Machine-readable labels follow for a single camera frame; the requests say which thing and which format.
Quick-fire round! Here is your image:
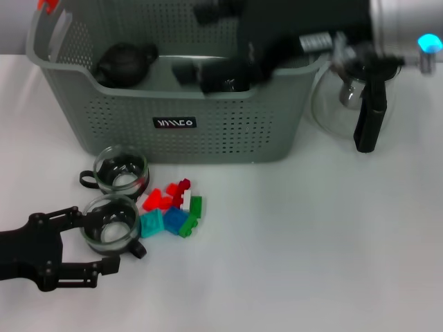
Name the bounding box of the blue toy block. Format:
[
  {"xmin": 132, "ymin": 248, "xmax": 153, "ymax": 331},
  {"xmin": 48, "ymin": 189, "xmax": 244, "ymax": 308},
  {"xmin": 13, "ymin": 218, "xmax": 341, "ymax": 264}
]
[{"xmin": 162, "ymin": 206, "xmax": 190, "ymax": 236}]

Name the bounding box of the coral red toy block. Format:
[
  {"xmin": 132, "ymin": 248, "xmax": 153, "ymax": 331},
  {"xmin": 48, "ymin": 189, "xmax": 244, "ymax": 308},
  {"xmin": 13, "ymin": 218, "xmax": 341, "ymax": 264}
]
[{"xmin": 141, "ymin": 188, "xmax": 174, "ymax": 212}]

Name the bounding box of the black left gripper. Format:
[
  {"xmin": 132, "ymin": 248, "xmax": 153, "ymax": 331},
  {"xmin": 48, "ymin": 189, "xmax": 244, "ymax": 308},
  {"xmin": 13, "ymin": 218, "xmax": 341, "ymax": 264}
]
[{"xmin": 0, "ymin": 206, "xmax": 121, "ymax": 292}]

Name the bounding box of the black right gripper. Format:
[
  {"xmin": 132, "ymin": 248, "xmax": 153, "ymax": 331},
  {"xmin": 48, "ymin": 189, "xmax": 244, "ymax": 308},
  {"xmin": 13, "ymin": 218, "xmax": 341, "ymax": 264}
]
[{"xmin": 192, "ymin": 0, "xmax": 377, "ymax": 82}]

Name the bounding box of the teal toy block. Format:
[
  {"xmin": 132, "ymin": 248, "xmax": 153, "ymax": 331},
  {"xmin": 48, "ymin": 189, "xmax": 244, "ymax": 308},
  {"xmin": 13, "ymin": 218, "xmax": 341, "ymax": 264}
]
[{"xmin": 139, "ymin": 209, "xmax": 166, "ymax": 239}]

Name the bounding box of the black teapot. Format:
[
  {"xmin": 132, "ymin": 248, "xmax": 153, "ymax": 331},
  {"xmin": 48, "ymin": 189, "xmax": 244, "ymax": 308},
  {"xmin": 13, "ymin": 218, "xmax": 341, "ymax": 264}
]
[{"xmin": 93, "ymin": 41, "xmax": 159, "ymax": 88}]

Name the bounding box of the glass carafe with black lid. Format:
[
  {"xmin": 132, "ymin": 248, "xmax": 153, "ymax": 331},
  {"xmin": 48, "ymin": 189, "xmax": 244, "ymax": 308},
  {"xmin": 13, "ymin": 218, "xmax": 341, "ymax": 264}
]
[{"xmin": 310, "ymin": 51, "xmax": 402, "ymax": 154}]

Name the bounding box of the green toy block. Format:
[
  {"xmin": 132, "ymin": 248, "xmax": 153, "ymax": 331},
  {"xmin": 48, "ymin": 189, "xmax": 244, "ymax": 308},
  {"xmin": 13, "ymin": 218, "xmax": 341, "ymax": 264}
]
[
  {"xmin": 178, "ymin": 214, "xmax": 199, "ymax": 239},
  {"xmin": 188, "ymin": 195, "xmax": 204, "ymax": 219}
]

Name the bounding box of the grey perforated storage basket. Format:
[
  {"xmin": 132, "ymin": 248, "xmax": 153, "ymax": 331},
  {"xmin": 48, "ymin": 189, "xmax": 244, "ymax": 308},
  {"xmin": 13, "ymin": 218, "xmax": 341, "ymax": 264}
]
[{"xmin": 26, "ymin": 0, "xmax": 329, "ymax": 166}]

